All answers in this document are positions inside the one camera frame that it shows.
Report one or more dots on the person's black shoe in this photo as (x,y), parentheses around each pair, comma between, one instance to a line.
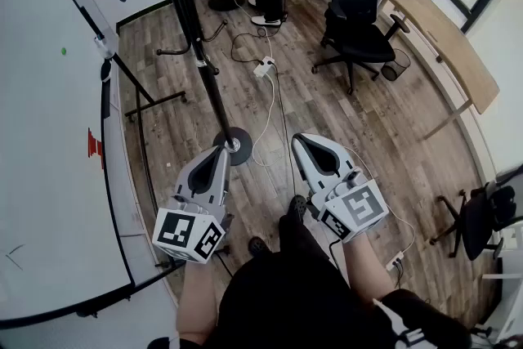
(297,206)
(258,246)

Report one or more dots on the black mesh waste basket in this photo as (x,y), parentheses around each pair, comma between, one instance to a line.
(396,65)

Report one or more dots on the black whiteboard eraser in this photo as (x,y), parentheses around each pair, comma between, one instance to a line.
(105,70)

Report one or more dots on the person's left black shoe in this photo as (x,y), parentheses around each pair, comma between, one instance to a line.
(258,246)

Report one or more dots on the whiteboard on black stand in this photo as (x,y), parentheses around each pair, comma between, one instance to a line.
(49,135)

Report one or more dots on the small white power strip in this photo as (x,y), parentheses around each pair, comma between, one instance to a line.
(394,260)

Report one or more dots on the person's body in black clothing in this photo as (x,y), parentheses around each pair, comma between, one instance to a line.
(294,298)

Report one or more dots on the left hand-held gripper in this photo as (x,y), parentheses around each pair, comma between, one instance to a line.
(175,231)

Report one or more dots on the black swivel chair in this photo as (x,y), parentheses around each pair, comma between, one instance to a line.
(478,225)

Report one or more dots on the black mesh office chair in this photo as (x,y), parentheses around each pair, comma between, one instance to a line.
(355,12)

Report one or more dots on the person's left forearm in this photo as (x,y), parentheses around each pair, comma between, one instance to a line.
(198,298)

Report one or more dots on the white side table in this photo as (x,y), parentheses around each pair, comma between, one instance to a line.
(510,298)

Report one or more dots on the person's right black shoe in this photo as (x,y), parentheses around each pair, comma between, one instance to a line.
(297,206)

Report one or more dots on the black metal coat rack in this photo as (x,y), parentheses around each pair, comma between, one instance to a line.
(204,61)

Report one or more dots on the light wooden desk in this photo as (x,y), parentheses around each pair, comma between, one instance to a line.
(449,41)

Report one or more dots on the white marker holder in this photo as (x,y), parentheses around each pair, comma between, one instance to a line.
(104,47)

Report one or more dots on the person's right forearm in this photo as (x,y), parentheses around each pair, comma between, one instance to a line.
(367,269)

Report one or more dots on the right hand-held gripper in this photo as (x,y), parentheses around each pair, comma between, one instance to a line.
(361,208)

